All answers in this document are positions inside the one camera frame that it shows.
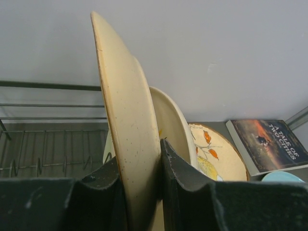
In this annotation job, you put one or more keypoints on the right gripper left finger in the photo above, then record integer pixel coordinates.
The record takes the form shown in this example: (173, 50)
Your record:
(94, 203)

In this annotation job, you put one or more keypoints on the cream plate with sprig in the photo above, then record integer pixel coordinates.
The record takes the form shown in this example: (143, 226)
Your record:
(173, 120)

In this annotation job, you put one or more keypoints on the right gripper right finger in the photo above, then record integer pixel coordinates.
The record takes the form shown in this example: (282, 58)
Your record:
(194, 202)

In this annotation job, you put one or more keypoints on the black wire dish rack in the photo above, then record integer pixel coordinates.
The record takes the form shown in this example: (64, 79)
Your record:
(51, 129)

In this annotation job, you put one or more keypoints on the dark paperback book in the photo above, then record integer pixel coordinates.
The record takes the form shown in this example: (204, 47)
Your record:
(267, 145)

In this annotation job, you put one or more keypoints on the blue and white plate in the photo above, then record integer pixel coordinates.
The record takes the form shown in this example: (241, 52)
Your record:
(281, 176)

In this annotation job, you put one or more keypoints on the bird plate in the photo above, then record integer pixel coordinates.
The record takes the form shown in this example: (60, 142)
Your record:
(116, 62)
(216, 156)

